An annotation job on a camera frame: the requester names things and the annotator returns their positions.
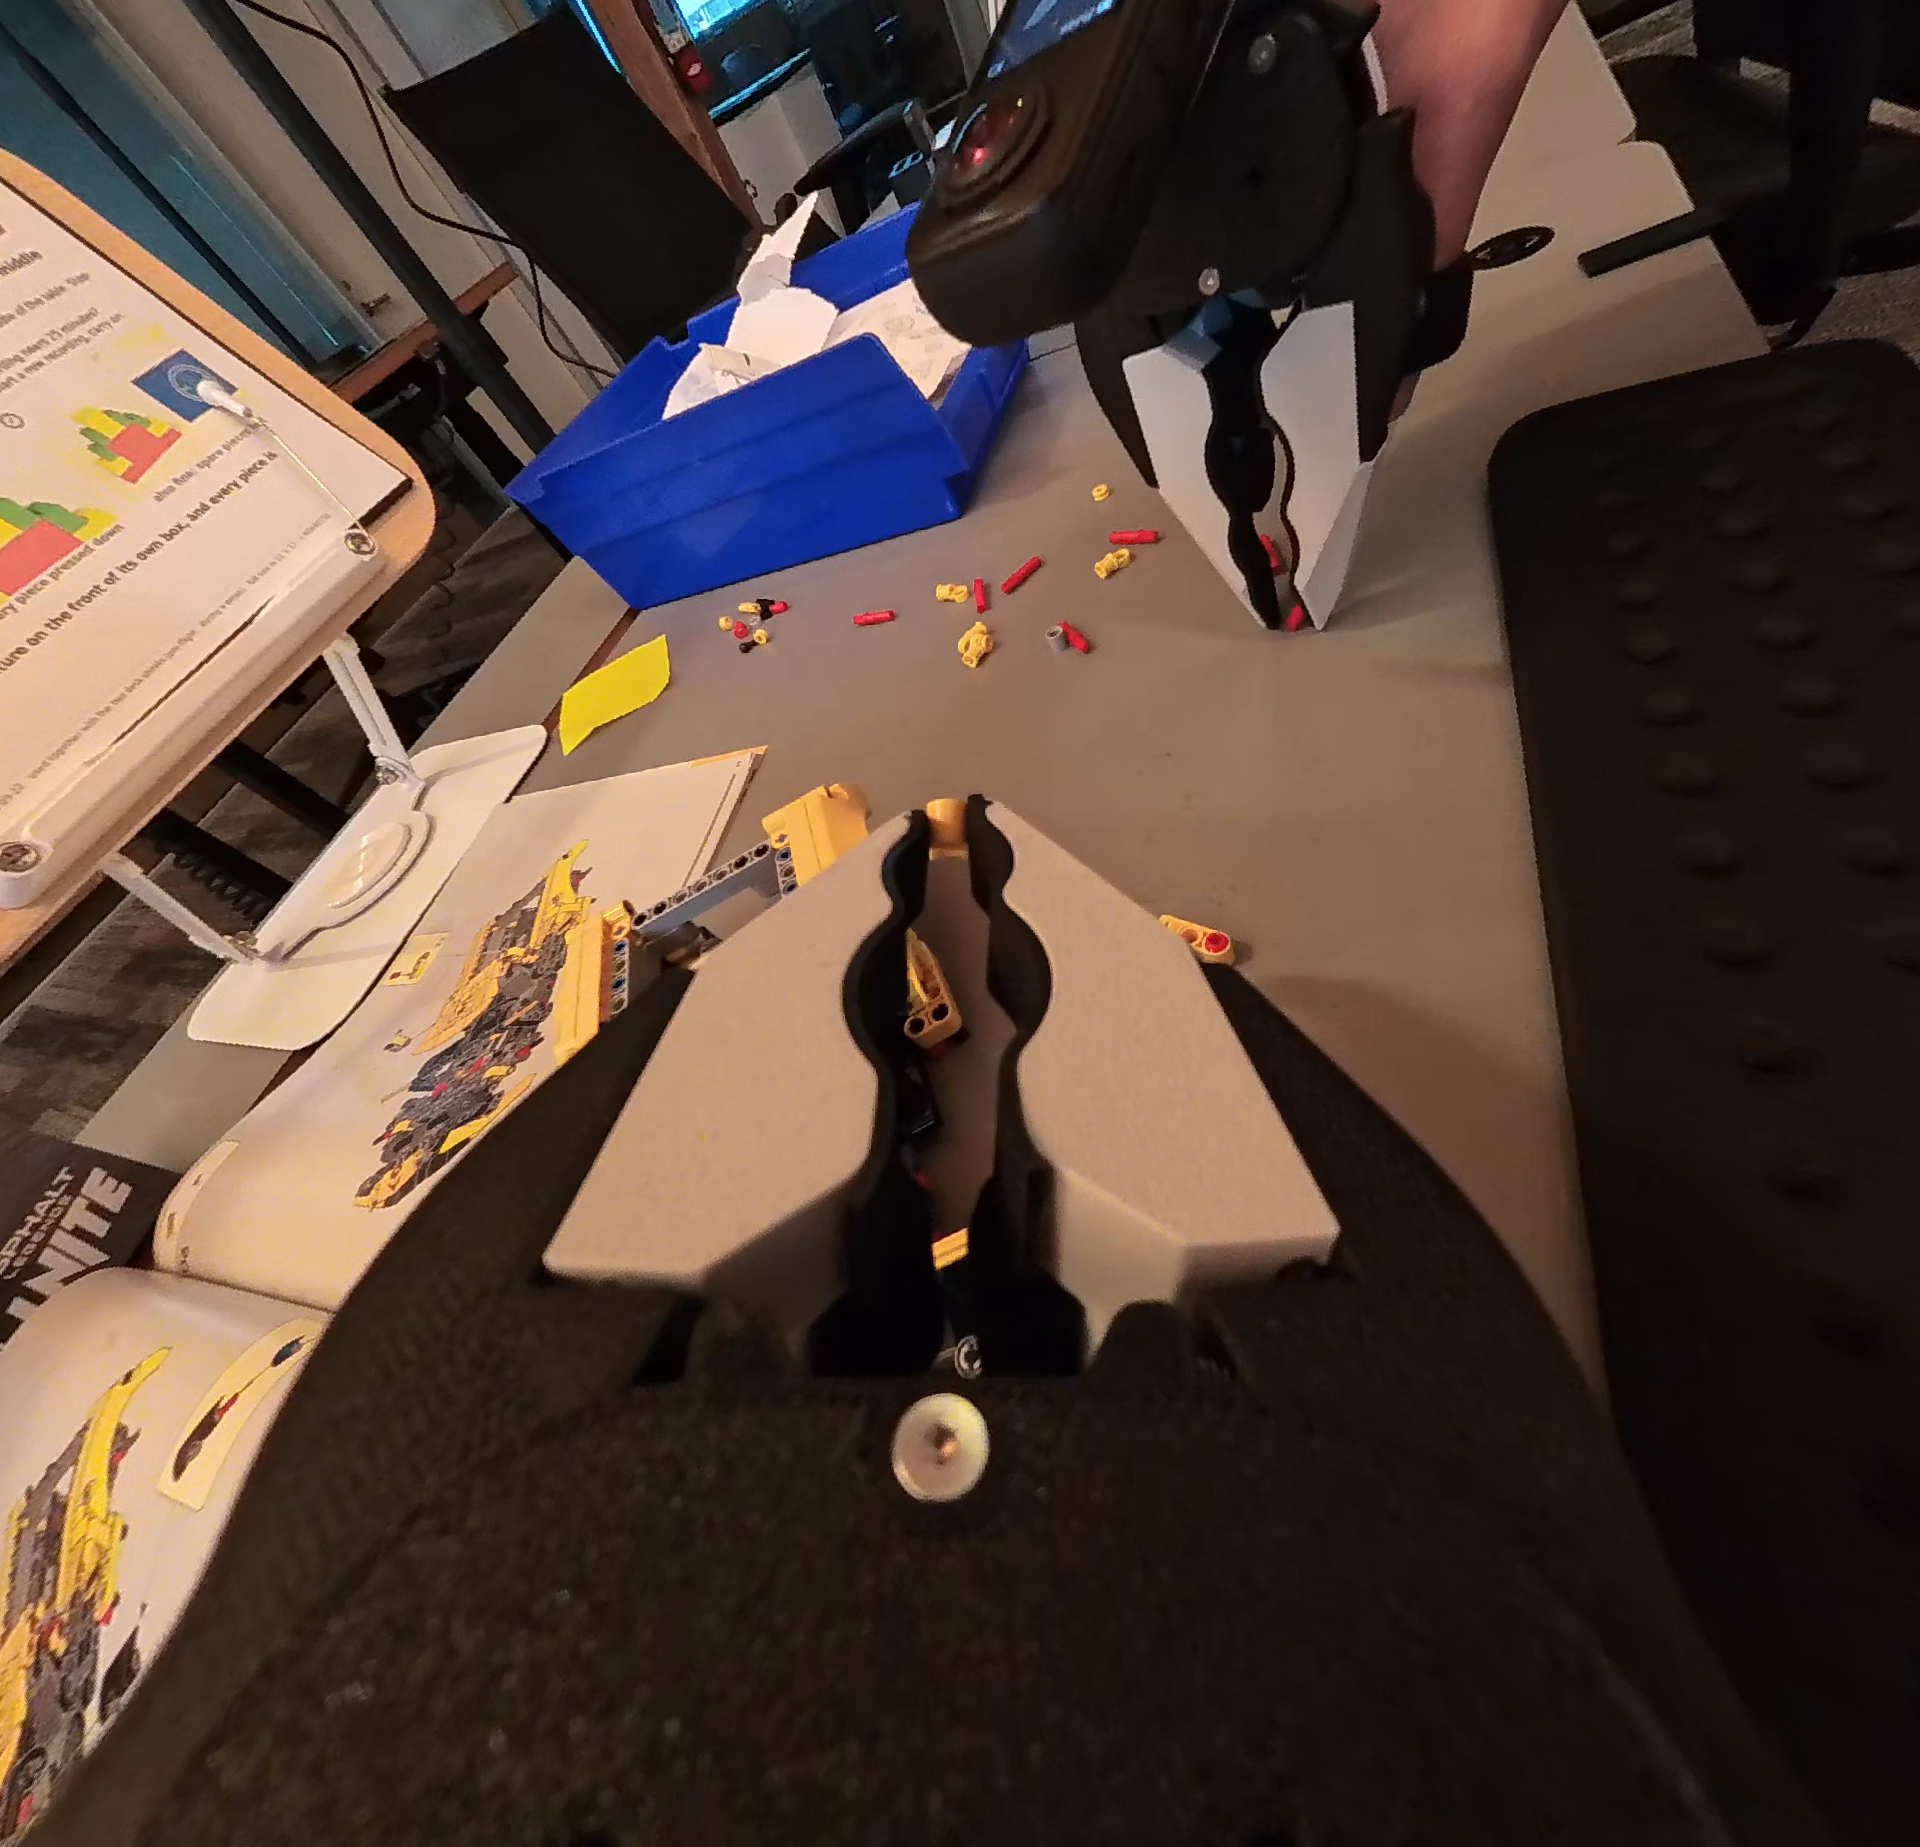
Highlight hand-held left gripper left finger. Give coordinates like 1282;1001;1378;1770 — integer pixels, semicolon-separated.
542;810;948;1383

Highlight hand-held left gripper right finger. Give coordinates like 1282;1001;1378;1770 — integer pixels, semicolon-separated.
960;796;1340;1383

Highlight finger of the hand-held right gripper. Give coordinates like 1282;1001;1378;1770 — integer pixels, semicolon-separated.
1258;300;1394;632
1123;342;1278;630

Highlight yellow toy brick car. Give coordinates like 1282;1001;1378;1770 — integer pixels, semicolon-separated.
600;782;977;1375

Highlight person's right forearm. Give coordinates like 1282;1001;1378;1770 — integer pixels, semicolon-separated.
1327;0;1606;270

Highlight grey desk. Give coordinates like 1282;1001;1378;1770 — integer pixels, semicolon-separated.
81;2;1772;1385

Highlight scattered small brick pieces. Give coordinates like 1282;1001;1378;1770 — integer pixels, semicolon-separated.
719;482;1292;676

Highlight open instruction booklet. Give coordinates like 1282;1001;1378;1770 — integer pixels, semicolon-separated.
0;743;770;1805

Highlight crumpled white paper bags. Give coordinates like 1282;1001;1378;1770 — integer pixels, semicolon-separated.
661;188;974;415

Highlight blue storage bin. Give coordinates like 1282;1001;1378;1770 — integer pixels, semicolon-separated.
507;203;1032;608

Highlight yellow paper note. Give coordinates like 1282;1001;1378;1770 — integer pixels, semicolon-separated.
557;635;674;757

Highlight brown wooden pillar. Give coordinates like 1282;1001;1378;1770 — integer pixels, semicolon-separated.
547;0;759;222

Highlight black perforated mat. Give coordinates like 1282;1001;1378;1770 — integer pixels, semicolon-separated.
1487;339;1920;1847

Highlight toy car set box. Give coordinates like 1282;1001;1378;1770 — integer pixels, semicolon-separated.
0;1134;181;1346

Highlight black metal pole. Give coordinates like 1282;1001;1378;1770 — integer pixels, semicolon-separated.
126;0;557;454

